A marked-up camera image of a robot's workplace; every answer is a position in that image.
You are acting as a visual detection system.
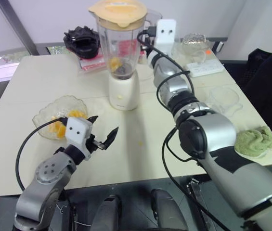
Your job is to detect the dark window frame post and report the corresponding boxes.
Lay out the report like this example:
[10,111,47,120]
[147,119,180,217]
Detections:
[0,0,40,56]

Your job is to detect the red cloth in plastic bag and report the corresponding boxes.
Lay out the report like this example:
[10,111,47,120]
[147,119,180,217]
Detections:
[118,38,151,64]

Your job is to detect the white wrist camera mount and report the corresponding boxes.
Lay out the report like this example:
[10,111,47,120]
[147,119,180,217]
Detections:
[155,18,178,55]
[65,117,92,161]

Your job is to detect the green cloth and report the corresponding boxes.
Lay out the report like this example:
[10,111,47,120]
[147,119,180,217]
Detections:
[233,125,272,159]

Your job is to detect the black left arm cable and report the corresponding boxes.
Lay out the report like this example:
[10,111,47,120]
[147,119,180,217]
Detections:
[15,116,69,192]

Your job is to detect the black metal table bar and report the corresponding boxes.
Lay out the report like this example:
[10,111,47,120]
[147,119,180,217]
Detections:
[187,179,208,231]
[61,202,76,231]

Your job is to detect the glass fruit bowl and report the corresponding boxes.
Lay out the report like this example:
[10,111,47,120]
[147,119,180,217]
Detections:
[31,95,89,141]

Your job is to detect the clear blender jar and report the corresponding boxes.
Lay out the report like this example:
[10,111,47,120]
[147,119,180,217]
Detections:
[94,8,163,81]

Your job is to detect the red and white plastic packet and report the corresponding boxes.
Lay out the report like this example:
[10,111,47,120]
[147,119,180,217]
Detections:
[78,51,107,72]

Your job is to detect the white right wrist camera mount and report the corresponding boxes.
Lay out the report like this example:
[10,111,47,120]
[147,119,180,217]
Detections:
[155,18,178,55]

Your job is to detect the black clamp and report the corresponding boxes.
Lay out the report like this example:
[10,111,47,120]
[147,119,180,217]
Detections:
[212,41,224,52]

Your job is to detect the cream blender base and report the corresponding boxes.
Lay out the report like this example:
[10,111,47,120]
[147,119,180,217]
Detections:
[108,69,140,111]

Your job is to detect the clear plastic bag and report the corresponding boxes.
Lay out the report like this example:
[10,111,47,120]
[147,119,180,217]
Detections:
[171,38,193,65]

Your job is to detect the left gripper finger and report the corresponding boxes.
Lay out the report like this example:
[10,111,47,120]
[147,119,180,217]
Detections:
[87,115,99,126]
[102,126,120,151]

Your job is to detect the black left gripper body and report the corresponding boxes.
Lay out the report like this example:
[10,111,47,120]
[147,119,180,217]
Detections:
[85,134,105,155]

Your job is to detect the empty glass bowl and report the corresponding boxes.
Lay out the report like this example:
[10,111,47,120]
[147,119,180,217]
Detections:
[181,33,210,60]

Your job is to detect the cream blender lid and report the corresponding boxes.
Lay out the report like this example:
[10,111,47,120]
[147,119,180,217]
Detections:
[87,0,148,29]

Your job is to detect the dark rounded shape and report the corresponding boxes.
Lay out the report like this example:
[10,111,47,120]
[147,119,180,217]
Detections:
[151,189,189,231]
[97,194,123,231]

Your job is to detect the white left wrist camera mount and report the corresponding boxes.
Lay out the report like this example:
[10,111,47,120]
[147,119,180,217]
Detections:
[65,117,92,161]

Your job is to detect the yellow-orange food piece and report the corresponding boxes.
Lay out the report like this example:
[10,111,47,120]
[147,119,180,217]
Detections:
[108,57,123,73]

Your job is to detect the clear plastic measuring cup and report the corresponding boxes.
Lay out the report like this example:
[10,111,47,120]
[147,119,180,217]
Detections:
[207,85,244,116]

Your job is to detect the white power strip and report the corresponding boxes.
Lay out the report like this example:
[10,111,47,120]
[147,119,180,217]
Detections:
[186,60,225,78]

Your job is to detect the yellow food pieces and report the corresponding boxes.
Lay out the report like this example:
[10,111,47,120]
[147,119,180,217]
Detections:
[48,109,88,140]

